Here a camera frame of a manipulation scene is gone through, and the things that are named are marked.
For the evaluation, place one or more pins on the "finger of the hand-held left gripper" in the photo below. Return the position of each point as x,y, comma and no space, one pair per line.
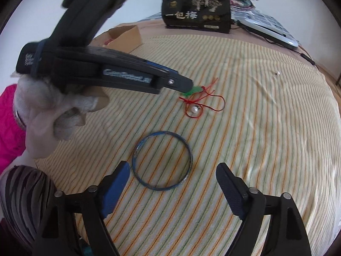
149,65
175,82

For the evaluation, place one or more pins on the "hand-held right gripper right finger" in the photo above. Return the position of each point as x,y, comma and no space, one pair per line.
233,192

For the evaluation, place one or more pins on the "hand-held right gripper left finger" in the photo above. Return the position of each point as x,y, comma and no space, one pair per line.
114,189

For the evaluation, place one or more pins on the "cardboard box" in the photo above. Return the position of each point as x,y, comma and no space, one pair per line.
130,40

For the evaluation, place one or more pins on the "dark thin bangle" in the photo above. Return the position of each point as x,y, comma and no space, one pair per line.
162,132

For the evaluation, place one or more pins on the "person's left hand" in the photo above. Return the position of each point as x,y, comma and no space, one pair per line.
45,117

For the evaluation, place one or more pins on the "tan bed mat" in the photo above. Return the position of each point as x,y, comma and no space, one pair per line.
151,29

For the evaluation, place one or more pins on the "black printed bag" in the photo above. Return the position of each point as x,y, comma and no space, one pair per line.
186,16

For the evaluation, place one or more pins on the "yellow striped blanket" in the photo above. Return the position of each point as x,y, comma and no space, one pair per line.
266,138

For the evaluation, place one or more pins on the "blue plaid bedsheet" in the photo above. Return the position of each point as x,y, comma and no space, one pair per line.
266,18

